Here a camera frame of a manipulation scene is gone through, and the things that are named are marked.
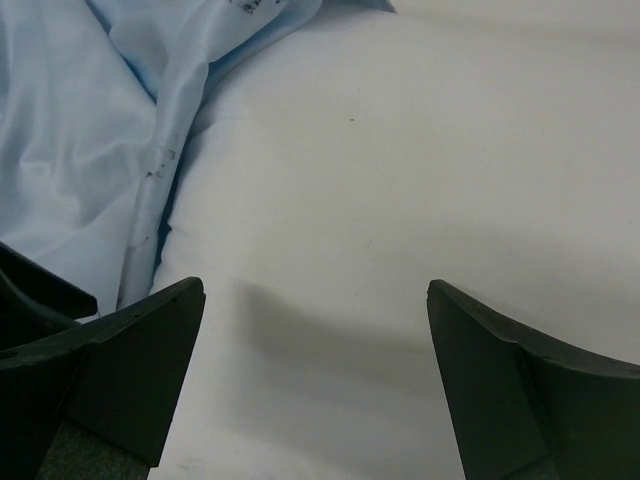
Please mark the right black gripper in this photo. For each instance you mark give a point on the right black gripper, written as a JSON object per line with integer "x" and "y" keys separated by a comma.
{"x": 116, "y": 379}

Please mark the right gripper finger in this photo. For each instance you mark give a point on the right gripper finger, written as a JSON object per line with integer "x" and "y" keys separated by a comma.
{"x": 525, "y": 405}

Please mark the light blue pillowcase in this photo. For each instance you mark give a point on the light blue pillowcase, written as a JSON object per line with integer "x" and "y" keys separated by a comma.
{"x": 141, "y": 140}

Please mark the white pillow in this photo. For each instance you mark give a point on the white pillow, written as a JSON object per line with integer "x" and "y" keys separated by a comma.
{"x": 501, "y": 155}

